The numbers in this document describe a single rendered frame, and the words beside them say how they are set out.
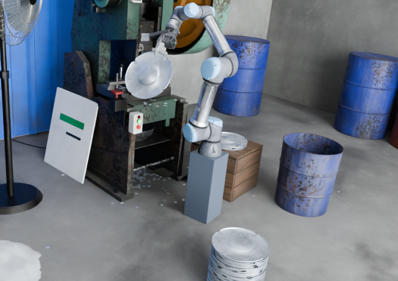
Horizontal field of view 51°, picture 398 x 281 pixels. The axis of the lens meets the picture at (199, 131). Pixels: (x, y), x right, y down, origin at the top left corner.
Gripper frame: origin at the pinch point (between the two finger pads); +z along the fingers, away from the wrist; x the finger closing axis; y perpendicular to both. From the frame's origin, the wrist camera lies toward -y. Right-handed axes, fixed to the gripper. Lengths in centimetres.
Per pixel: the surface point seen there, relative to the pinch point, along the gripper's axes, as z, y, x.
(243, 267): 92, 79, 24
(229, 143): 3, 32, 91
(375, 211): 7, 140, 140
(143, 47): -26, -31, 32
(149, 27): -39, -31, 27
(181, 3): -72, -21, 35
